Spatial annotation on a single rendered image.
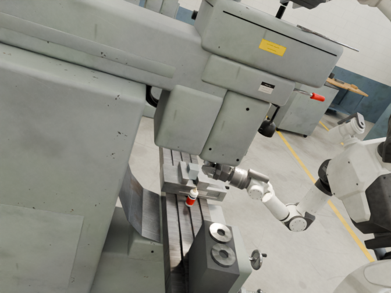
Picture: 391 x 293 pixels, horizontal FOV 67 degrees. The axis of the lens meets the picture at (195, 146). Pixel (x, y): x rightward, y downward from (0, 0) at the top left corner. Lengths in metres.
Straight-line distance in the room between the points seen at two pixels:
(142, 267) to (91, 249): 0.31
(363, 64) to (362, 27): 1.06
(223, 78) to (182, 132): 0.24
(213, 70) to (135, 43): 0.26
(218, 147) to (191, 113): 0.20
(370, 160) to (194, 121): 0.60
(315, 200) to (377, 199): 0.37
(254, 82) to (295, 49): 0.16
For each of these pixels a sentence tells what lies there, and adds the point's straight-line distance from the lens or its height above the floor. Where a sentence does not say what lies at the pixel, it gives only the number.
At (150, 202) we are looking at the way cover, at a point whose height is 0.90.
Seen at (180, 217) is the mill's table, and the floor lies 0.96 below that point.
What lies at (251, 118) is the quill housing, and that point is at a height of 1.55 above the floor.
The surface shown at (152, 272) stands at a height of 0.67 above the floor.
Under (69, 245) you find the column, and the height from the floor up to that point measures 0.89.
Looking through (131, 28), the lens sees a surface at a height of 1.72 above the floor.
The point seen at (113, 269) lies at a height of 0.66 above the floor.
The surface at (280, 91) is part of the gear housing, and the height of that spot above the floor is 1.68.
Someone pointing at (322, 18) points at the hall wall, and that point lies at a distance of 8.74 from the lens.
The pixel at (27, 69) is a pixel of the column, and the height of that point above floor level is 1.56.
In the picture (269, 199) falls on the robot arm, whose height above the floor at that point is 1.21.
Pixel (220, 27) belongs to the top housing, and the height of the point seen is 1.81.
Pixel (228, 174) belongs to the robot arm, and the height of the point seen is 1.26.
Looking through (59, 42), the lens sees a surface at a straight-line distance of 1.00.
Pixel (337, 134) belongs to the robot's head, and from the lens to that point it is 1.26.
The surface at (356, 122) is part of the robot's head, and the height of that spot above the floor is 1.67.
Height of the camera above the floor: 1.91
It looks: 28 degrees down
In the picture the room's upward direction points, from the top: 23 degrees clockwise
